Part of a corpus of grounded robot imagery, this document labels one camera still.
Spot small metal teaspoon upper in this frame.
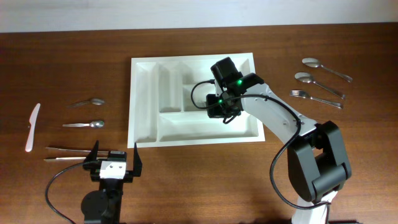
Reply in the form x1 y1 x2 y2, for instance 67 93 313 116
67 98 105 108

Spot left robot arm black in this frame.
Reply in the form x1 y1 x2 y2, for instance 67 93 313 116
81 141 142 223

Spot small metal teaspoon lower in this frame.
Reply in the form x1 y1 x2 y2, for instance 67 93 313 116
62 120 104 128

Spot metal tweezers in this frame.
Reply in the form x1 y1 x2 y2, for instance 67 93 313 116
44 147 108 162

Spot small metal teaspoon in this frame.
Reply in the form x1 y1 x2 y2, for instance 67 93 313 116
62 120 104 128
67 98 105 108

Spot large metal spoon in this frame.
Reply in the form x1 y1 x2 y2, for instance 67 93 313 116
302 57 353 83
295 72 346 100

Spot white plastic knife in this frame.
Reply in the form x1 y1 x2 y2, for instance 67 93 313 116
25 103 41 152

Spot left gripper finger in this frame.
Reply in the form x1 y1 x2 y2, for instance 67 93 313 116
132 142 142 177
84 140 99 163

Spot white plastic cutlery tray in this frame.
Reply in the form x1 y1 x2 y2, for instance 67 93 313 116
127 54 265 148

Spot metal fork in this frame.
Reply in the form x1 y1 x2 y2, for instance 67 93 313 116
289 90 343 110

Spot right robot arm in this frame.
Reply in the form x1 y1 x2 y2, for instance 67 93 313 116
204 57 352 223

